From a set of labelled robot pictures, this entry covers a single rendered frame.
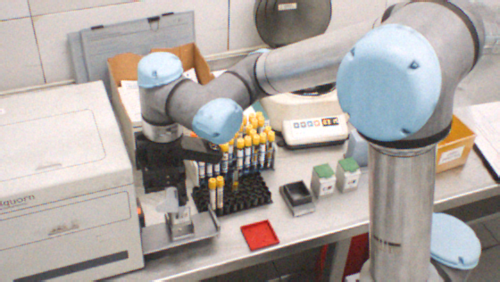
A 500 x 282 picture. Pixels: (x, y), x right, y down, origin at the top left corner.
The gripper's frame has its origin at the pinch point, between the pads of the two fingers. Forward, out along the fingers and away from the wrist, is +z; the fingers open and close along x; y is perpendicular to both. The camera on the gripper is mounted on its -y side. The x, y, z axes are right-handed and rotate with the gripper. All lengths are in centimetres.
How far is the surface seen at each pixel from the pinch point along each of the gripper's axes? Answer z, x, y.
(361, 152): 6.3, -7.6, -47.9
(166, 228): 8.4, -1.3, 2.5
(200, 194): 10.5, -10.3, -7.9
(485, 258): 100, -22, -129
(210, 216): 8.4, -1.6, -7.4
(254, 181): 10.5, -10.4, -21.2
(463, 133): 5, -4, -75
